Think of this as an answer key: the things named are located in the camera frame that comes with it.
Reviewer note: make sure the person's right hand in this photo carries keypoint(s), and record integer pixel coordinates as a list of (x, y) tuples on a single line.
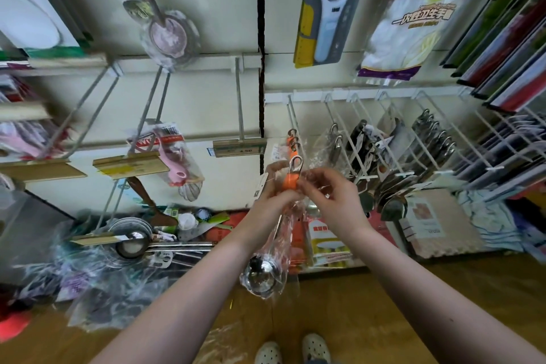
[(341, 210)]

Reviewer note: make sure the person's left hand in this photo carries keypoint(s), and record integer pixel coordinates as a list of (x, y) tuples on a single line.
[(266, 206)]

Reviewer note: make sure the person's left fingers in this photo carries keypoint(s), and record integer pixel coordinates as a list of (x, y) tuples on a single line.
[(275, 171)]

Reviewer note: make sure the person's right fingers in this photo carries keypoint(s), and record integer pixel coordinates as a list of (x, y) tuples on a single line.
[(318, 182)]

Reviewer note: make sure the person's left forearm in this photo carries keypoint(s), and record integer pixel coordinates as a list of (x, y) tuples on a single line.
[(187, 291)]

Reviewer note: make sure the person's right forearm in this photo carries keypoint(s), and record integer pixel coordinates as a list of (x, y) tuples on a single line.
[(426, 304)]

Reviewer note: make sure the hanging steel utensils in wrap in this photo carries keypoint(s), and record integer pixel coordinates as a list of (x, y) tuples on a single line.
[(336, 146)]

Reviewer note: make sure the yellow price tag holder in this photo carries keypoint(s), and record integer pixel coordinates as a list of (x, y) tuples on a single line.
[(128, 165), (239, 147), (38, 171), (96, 240)]

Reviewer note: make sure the yellow and white box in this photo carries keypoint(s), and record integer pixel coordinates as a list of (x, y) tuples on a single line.
[(328, 244)]

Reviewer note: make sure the green plastic utensil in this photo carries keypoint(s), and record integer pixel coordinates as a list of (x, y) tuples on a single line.
[(213, 218)]

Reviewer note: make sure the metal display hook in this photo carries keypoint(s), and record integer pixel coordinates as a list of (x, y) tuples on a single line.
[(81, 112), (239, 99), (151, 107)]

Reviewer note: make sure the row of hanging kitchen knives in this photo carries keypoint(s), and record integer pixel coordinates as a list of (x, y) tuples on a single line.
[(405, 154)]

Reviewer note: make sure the pink utensil set in wrap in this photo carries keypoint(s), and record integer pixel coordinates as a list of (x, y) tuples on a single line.
[(179, 159)]

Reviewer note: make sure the white plastic cup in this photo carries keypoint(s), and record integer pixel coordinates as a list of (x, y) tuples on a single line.
[(187, 222)]

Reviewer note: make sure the brown wooden spatula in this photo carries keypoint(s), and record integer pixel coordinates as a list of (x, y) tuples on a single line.
[(149, 206)]

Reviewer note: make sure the person's right white shoe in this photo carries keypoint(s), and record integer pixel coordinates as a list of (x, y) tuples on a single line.
[(315, 349)]

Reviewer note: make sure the person's white shoe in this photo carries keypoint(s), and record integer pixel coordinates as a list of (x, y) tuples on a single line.
[(315, 349), (268, 354)]

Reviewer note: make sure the blue peeler on dark card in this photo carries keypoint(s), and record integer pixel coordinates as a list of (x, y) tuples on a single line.
[(328, 14)]

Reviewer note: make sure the pink ladle in clear wrap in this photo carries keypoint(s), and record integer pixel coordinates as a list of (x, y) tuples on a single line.
[(168, 35)]

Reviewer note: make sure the white disposable gloves packet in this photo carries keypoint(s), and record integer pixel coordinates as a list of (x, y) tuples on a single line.
[(405, 31)]

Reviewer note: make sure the person's left white shoe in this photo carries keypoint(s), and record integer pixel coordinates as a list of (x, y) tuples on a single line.
[(268, 354)]

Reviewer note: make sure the blue and white cloth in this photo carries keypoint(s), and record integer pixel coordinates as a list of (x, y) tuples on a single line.
[(495, 218)]

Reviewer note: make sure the pile of clear plastic bags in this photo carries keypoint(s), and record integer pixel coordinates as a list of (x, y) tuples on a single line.
[(111, 291)]

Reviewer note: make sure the row of colourful cutting boards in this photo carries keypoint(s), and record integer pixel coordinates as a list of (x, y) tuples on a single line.
[(507, 31)]

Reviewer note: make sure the pink packaged items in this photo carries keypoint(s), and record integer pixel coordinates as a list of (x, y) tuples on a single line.
[(25, 139)]

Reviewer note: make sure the red object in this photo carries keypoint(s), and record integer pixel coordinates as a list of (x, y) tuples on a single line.
[(12, 327)]

